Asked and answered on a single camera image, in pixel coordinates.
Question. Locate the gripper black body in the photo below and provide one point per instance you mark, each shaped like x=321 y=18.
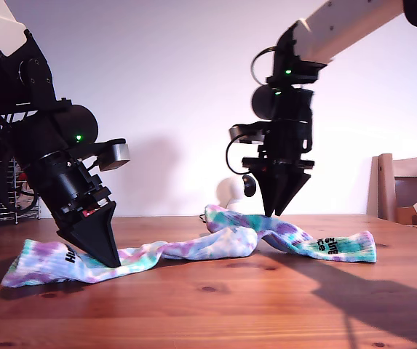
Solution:
x=288 y=151
x=70 y=189

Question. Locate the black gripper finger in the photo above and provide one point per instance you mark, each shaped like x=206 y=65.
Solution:
x=270 y=185
x=292 y=185
x=95 y=240

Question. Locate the tie-dye Hugging Face sock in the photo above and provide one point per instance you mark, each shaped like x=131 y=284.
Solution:
x=193 y=251
x=346 y=249

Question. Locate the white paper packet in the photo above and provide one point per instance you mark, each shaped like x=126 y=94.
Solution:
x=26 y=201

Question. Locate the wooden chair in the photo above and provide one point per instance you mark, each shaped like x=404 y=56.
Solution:
x=384 y=187

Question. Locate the brown cardboard box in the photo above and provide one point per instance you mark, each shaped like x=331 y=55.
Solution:
x=406 y=215

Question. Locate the white round security camera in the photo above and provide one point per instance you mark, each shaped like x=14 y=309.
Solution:
x=230 y=191

